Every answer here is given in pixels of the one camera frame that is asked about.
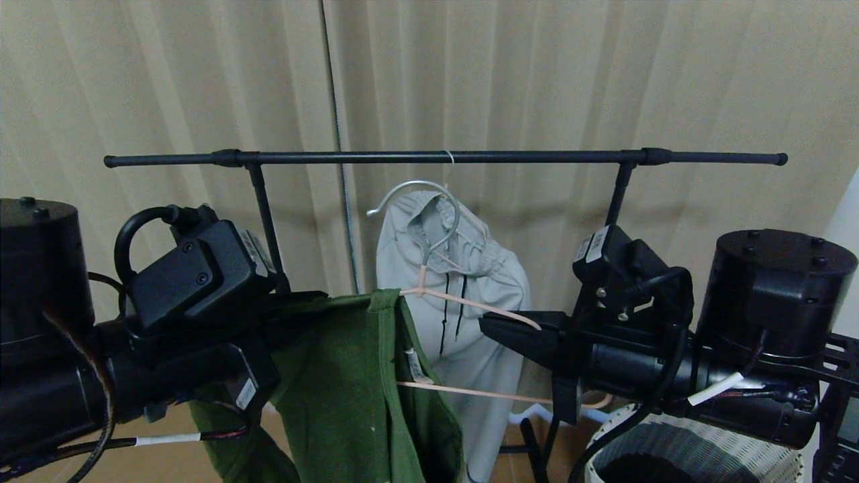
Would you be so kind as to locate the black clothes rack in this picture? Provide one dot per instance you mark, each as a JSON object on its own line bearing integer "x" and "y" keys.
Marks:
{"x": 335, "y": 157}

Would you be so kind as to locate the white laundry basket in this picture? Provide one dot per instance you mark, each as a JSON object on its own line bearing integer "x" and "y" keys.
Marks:
{"x": 738, "y": 449}

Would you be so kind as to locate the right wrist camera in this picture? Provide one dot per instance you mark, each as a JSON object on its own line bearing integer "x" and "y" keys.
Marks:
{"x": 604, "y": 258}

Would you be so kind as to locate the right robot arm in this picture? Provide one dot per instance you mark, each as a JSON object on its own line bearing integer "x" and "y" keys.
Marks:
{"x": 772, "y": 288}

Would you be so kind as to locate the pale grey shorts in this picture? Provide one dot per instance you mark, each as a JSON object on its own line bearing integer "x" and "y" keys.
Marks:
{"x": 483, "y": 282}

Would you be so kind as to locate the pink clothes hanger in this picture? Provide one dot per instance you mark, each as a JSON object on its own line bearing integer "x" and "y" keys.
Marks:
{"x": 476, "y": 223}
{"x": 470, "y": 305}

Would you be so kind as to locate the green garment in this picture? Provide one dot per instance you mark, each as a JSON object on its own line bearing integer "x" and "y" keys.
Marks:
{"x": 335, "y": 389}

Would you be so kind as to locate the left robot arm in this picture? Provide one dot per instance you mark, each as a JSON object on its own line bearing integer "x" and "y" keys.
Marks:
{"x": 40, "y": 268}

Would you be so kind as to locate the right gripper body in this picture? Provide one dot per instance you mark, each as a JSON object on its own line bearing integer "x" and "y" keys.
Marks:
{"x": 624, "y": 369}

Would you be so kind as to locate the beige curtain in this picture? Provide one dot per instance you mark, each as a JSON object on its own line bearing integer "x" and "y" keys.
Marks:
{"x": 604, "y": 67}

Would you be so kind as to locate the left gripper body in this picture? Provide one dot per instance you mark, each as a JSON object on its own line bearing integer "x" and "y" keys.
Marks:
{"x": 188, "y": 376}

